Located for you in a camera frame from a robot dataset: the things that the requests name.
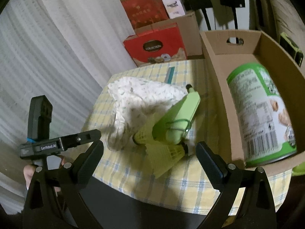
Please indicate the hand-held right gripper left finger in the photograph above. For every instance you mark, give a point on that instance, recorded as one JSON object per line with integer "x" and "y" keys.
{"x": 89, "y": 163}

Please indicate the yellow-green shuttlecock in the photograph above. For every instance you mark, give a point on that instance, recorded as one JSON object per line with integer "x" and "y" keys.
{"x": 164, "y": 157}
{"x": 143, "y": 133}

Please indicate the green squeegee with teal blade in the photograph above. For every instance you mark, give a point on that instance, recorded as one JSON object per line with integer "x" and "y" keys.
{"x": 170, "y": 74}

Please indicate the light green pill case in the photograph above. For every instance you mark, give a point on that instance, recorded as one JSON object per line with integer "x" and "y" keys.
{"x": 181, "y": 109}

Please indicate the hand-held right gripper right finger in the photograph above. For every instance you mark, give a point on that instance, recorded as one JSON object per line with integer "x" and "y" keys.
{"x": 209, "y": 164}

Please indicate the dark flat panel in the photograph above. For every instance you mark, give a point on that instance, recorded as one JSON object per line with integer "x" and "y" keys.
{"x": 253, "y": 7}

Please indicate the brown cardboard box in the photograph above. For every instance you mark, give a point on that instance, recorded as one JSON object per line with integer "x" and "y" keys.
{"x": 215, "y": 76}
{"x": 188, "y": 28}

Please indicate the person's left hand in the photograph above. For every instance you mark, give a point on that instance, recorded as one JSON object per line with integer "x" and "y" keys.
{"x": 29, "y": 175}

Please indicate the white patterned cloth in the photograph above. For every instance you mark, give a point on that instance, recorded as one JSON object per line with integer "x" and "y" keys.
{"x": 133, "y": 93}

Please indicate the red gift bag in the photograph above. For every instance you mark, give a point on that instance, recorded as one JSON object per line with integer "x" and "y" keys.
{"x": 143, "y": 9}

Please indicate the light green plastic piece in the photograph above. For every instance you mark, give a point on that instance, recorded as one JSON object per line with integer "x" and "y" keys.
{"x": 299, "y": 170}

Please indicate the white curtain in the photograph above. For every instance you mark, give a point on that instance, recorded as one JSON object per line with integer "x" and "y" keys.
{"x": 47, "y": 40}

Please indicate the red box with oval label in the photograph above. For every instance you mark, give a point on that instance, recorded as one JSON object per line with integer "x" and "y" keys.
{"x": 138, "y": 50}

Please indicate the green labelled can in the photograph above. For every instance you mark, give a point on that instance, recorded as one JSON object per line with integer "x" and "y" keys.
{"x": 257, "y": 105}

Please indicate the yellow checked tablecloth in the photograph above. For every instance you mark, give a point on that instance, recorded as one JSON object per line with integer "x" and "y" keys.
{"x": 133, "y": 171}

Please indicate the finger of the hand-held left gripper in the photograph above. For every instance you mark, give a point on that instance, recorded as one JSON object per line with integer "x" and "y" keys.
{"x": 81, "y": 138}

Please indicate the white and purple carton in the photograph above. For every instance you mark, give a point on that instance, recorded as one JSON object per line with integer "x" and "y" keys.
{"x": 173, "y": 4}

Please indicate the leaning flattened cardboard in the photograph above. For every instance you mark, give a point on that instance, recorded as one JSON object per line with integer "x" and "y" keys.
{"x": 278, "y": 12}

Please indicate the closed brown cardboard box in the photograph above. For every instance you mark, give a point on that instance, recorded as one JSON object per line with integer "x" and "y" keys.
{"x": 188, "y": 28}

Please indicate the green and black device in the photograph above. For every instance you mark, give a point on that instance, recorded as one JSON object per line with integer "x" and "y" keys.
{"x": 292, "y": 49}

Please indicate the small green black-tipped stick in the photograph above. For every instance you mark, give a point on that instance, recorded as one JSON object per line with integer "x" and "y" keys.
{"x": 190, "y": 88}

